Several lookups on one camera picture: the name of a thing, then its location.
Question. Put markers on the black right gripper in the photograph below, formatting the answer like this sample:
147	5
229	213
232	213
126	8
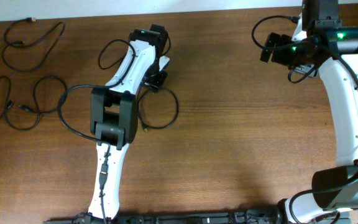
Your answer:
281	42

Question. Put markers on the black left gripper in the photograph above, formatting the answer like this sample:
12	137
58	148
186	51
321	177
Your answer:
158	83

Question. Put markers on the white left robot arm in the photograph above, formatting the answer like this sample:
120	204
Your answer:
114	113

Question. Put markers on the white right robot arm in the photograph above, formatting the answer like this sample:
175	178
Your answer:
322	47

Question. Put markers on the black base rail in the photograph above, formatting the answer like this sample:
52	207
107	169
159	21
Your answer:
197	217

